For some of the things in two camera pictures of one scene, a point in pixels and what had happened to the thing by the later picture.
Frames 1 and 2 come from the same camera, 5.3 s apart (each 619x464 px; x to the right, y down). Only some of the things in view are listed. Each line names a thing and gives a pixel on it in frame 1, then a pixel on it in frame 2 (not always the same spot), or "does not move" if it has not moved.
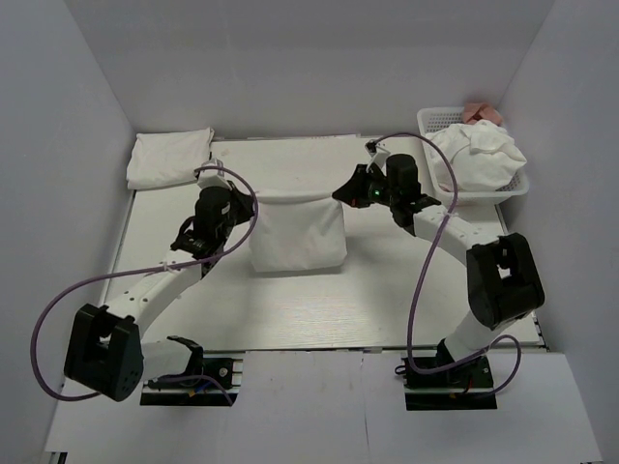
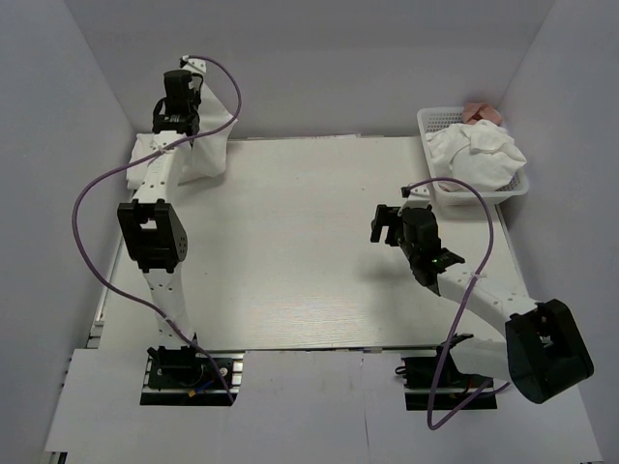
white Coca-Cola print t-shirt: (297, 230) → (208, 155)
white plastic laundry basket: (434, 118) does not move
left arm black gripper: (244, 201) → (196, 95)
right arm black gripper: (353, 192) → (386, 217)
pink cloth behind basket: (480, 110) does not move
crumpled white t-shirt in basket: (484, 157) does not move
